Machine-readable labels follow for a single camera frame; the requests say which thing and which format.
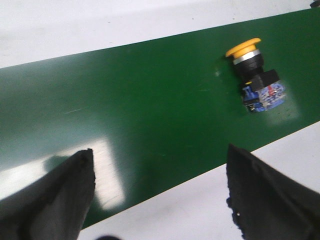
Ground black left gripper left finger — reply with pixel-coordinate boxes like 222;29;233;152
0;148;96;240

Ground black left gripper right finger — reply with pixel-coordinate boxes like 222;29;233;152
226;144;320;240

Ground yellow mushroom push button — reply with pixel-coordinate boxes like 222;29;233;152
225;37;285;113

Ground green conveyor belt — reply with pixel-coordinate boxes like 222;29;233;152
0;8;320;227

